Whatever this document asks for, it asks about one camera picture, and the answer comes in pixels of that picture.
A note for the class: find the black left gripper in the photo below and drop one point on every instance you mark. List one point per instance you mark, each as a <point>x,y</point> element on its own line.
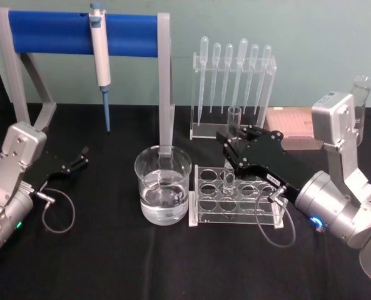
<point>55,176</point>

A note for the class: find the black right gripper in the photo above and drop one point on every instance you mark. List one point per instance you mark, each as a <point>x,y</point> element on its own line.
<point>266,162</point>

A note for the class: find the clear glass test tube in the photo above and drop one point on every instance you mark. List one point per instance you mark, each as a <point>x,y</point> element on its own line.
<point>234,120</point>

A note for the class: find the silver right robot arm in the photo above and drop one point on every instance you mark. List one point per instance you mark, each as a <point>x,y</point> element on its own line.
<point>329,200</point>

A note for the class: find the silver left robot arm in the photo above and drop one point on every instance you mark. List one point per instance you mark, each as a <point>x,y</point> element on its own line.
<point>11,187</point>

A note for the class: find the clear acrylic pipette rack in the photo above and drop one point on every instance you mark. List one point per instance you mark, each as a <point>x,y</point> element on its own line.
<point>201,131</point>

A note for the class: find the pink pipette tip box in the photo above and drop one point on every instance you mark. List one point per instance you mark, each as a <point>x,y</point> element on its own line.
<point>291,123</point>

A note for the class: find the clear acrylic test tube rack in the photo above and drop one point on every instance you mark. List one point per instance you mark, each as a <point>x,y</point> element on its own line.
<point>210,212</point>

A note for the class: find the clear plastic transfer pipette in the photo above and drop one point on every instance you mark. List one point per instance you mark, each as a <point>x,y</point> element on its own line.
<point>228,61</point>
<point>242,56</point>
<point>203,62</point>
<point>252,61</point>
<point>265,61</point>
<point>216,59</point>

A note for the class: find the glass beaker with water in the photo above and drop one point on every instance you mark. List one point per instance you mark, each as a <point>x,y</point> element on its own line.
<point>163,200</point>

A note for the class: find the white and blue micropipette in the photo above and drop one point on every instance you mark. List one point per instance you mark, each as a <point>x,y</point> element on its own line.
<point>99,56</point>

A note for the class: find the black table cloth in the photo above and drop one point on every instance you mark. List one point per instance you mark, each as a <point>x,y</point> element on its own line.
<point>116,265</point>

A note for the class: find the clear glass conical flask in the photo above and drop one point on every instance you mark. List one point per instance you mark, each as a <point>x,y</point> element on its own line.
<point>365,86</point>

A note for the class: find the grey stand with blue bar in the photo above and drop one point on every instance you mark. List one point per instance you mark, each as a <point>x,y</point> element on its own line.
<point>47,31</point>

